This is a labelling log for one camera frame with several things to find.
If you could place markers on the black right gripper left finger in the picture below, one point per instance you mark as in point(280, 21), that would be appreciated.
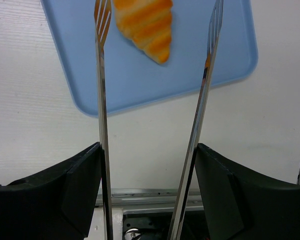
point(56, 203)

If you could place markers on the light blue tray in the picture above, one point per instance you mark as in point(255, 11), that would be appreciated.
point(131, 78)

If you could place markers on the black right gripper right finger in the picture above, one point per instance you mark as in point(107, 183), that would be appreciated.
point(242, 204)

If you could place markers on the orange croissant bread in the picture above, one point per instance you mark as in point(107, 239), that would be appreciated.
point(147, 24)

